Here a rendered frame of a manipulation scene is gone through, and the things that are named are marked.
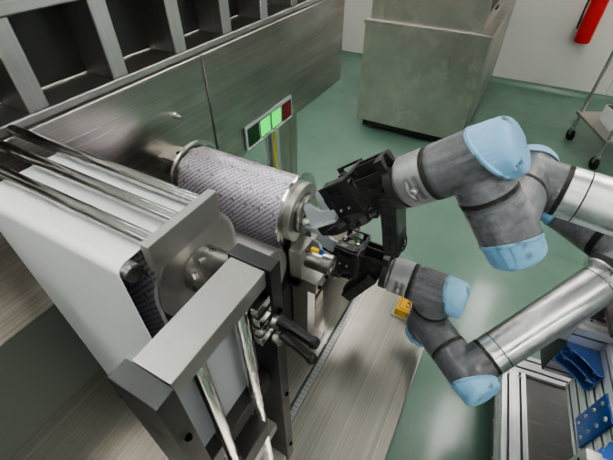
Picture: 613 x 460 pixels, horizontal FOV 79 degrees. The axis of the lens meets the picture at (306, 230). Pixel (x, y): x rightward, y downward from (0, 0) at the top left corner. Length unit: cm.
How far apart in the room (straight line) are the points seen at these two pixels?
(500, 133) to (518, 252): 15
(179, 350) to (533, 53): 501
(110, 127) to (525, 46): 474
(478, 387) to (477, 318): 148
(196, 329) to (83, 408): 68
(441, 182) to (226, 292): 30
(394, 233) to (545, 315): 35
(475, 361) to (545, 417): 106
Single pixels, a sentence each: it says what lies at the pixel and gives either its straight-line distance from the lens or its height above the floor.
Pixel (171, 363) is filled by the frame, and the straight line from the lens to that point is 31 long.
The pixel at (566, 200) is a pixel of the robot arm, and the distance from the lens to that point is 63.
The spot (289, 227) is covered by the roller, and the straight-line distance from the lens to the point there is 67.
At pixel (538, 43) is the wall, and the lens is 513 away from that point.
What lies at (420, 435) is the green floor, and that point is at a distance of 186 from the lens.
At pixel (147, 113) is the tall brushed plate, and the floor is 138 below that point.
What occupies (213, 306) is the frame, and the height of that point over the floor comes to 144.
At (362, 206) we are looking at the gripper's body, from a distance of 57.
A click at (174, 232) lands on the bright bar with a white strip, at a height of 145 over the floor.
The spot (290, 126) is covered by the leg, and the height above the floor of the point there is 96.
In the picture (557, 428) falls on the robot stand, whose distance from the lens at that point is 184.
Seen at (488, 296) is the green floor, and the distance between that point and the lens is 238.
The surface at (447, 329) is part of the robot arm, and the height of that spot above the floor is 105.
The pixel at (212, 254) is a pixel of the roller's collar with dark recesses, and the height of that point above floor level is 137.
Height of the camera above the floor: 170
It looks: 43 degrees down
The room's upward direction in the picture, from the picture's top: straight up
